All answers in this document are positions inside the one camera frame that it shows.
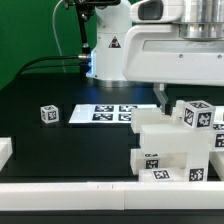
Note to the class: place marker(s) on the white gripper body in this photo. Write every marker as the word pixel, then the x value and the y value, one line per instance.
pixel 156 54

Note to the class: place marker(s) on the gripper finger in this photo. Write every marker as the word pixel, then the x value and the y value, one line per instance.
pixel 165 103

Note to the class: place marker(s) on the white chair seat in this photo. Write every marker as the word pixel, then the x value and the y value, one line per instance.
pixel 196 169

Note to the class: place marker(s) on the white chair back frame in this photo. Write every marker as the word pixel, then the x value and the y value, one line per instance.
pixel 160 133

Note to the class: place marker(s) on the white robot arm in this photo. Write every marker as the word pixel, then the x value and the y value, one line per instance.
pixel 202 20

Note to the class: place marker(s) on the white tag base sheet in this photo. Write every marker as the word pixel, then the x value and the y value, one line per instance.
pixel 104 113

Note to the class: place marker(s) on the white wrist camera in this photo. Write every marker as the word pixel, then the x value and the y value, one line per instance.
pixel 156 11

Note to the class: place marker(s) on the white right wall block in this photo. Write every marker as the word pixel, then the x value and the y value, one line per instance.
pixel 217 161

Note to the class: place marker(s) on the white wall block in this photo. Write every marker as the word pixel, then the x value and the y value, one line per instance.
pixel 217 161
pixel 5 151

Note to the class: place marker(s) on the white left wall block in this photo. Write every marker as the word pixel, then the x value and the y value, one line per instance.
pixel 5 151

